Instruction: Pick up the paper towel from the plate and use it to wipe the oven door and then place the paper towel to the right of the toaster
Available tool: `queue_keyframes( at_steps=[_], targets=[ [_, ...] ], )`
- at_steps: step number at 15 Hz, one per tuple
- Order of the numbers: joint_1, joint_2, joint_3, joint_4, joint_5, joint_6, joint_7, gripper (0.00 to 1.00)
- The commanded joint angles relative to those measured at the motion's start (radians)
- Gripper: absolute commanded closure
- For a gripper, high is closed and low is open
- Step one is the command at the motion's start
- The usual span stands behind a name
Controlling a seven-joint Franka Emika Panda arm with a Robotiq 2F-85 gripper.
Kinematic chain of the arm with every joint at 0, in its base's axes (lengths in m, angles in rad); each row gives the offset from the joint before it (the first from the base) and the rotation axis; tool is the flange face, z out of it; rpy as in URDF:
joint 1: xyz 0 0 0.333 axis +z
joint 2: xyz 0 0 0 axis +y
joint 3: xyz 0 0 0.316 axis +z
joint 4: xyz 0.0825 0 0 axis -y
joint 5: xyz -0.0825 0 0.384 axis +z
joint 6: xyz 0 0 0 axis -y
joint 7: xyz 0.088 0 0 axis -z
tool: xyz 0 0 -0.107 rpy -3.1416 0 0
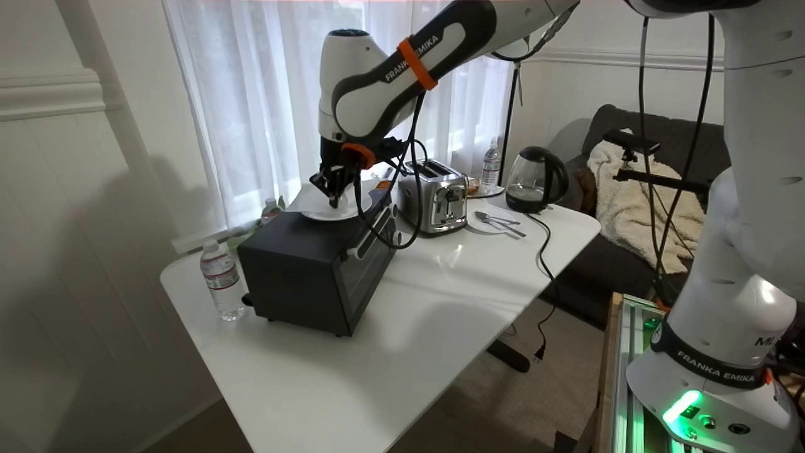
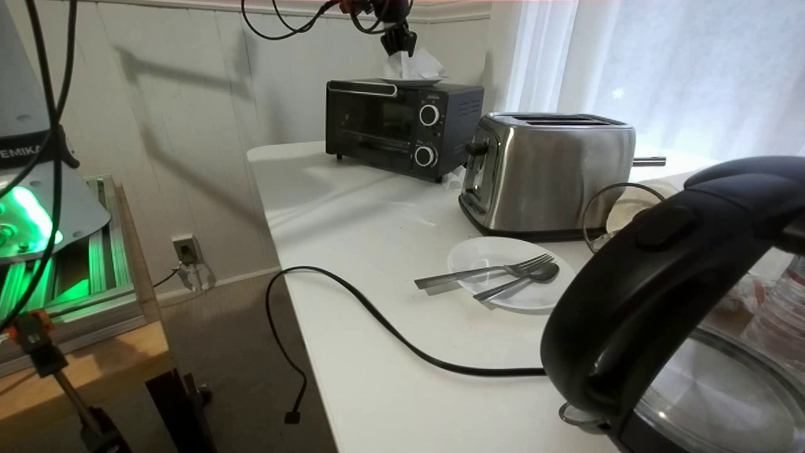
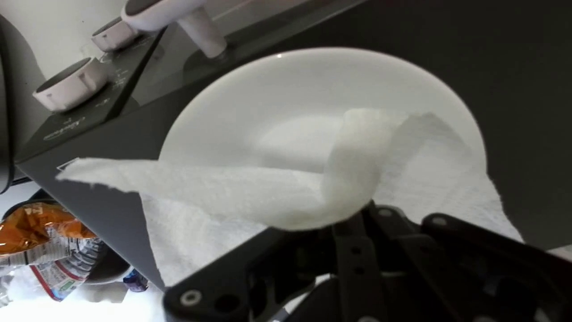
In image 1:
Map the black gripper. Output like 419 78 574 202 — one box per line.
310 157 372 212

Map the black toaster oven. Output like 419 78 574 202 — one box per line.
237 187 399 341

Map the silver two-slot toaster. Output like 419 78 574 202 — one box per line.
394 159 471 240

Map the small white plate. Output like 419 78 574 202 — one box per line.
464 209 528 242

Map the white sheer curtain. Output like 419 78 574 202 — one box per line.
161 0 516 235

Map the clear plastic water bottle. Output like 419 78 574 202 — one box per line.
198 240 250 324

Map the clear glass jar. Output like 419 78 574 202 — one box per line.
479 141 506 191

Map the silver fork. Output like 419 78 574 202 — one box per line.
482 212 522 235

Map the black floor lamp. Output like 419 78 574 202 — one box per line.
497 58 522 188

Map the black kettle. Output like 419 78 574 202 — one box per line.
502 147 570 214

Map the black table foot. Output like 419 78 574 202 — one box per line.
486 337 533 378

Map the beige blanket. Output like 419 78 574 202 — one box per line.
584 139 711 276

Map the dark grey sofa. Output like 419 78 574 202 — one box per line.
543 102 731 332

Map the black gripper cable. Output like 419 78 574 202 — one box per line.
354 88 432 255

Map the black kettle power cable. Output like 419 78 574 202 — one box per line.
522 209 561 362

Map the black hanging cable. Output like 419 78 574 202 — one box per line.
655 12 718 263
633 12 673 285

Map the black camera stand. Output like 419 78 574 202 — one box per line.
601 123 716 205

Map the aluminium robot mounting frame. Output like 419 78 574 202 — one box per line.
575 289 805 453

